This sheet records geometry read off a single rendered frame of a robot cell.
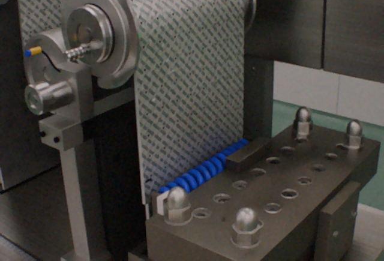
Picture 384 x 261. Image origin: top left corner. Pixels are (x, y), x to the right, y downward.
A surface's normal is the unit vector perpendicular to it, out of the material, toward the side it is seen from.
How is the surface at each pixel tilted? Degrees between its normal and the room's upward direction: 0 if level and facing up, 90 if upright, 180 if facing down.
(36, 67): 90
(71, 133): 90
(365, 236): 0
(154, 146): 90
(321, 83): 90
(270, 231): 0
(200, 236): 0
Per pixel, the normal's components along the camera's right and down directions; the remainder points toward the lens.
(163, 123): 0.78, 0.22
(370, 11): -0.63, 0.32
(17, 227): -0.03, -0.92
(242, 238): -0.15, 0.39
